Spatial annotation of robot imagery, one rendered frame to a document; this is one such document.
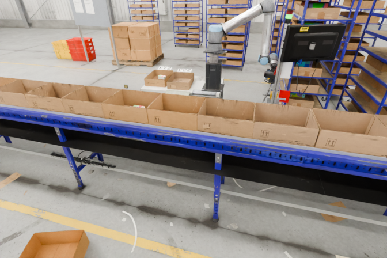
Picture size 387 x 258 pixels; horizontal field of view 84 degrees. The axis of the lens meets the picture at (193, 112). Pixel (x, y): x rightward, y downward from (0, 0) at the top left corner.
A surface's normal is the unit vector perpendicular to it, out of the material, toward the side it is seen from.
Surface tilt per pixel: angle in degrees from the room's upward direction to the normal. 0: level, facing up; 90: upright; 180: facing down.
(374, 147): 91
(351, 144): 91
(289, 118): 89
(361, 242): 0
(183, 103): 89
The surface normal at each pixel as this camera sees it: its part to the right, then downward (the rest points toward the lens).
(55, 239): 0.06, 0.48
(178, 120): -0.26, 0.49
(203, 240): -0.02, -0.87
